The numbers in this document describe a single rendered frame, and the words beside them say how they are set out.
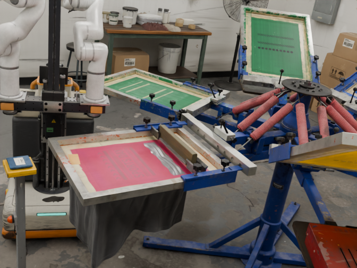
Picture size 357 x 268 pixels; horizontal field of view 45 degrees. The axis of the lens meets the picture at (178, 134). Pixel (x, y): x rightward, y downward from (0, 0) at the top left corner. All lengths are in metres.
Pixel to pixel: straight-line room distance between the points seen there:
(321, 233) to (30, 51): 4.77
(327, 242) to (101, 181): 1.00
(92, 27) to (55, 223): 1.37
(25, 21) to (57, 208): 1.32
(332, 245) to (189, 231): 1.87
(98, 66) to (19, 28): 0.42
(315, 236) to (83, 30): 1.49
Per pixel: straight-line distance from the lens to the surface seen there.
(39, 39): 5.86
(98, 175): 2.08
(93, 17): 2.38
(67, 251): 3.12
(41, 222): 3.07
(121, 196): 1.91
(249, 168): 2.17
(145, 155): 2.29
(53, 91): 2.43
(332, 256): 1.63
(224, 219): 3.60
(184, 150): 2.20
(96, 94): 2.41
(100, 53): 2.34
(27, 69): 5.94
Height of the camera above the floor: 2.02
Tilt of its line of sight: 24 degrees down
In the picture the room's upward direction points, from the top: 9 degrees clockwise
